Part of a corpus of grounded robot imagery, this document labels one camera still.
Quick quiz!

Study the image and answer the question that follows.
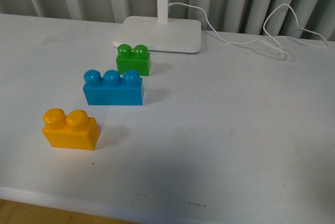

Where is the yellow toy building block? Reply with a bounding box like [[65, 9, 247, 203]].
[[42, 108, 100, 150]]

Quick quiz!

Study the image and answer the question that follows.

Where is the green toy building block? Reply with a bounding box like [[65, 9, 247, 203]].
[[116, 44, 151, 76]]

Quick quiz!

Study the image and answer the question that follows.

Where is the blue toy building block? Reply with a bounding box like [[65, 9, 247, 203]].
[[83, 70, 144, 106]]

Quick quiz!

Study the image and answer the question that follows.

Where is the white desk lamp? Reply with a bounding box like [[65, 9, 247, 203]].
[[113, 0, 201, 53]]

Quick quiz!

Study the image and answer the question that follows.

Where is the white lamp cable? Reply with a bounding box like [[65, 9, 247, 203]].
[[169, 2, 329, 61]]

